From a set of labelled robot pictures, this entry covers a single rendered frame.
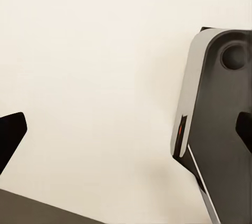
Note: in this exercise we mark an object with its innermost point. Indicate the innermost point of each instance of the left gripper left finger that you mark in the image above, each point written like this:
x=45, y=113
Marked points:
x=12, y=130

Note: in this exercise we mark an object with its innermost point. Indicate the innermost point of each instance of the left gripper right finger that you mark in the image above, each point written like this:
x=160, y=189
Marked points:
x=244, y=128

